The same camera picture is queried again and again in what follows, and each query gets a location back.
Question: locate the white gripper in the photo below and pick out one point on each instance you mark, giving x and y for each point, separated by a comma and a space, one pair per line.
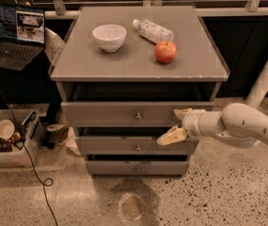
191, 122

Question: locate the grey top drawer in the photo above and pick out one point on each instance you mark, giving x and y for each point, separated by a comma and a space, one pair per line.
126, 114

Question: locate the grey drawer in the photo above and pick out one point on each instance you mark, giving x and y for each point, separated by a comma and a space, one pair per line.
137, 167
126, 114
96, 140

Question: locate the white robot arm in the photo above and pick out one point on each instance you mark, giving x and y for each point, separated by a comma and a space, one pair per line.
237, 125

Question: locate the grey drawer cabinet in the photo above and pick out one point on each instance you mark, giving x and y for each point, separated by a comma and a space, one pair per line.
86, 73

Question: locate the grey middle drawer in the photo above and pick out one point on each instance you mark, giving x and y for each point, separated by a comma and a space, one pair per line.
96, 140

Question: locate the grey bottom drawer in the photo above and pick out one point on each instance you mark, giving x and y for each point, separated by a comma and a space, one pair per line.
137, 167

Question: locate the red apple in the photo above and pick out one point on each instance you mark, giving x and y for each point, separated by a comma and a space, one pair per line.
165, 51

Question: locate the clear plastic water bottle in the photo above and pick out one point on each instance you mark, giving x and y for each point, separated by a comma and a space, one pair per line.
152, 31

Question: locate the white ceramic bowl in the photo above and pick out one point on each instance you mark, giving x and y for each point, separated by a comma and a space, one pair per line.
109, 37

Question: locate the white bag behind cabinet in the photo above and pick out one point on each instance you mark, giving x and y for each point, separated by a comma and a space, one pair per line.
53, 45

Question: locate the clear plastic storage bin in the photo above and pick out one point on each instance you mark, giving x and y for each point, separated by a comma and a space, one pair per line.
26, 139

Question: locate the white bowl in bin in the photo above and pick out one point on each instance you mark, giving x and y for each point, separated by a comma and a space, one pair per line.
7, 129

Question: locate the black open laptop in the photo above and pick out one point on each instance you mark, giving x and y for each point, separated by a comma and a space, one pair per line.
22, 35

